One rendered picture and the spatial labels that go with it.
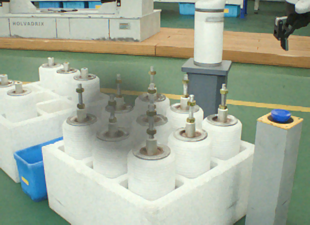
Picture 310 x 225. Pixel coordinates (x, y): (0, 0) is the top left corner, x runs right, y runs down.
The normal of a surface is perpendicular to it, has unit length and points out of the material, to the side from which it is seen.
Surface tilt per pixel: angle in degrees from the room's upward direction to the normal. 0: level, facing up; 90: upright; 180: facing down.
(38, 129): 90
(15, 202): 0
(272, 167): 90
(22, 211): 0
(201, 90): 90
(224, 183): 90
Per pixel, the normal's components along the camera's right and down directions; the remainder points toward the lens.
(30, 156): 0.68, 0.22
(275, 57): -0.29, 0.33
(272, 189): -0.71, 0.24
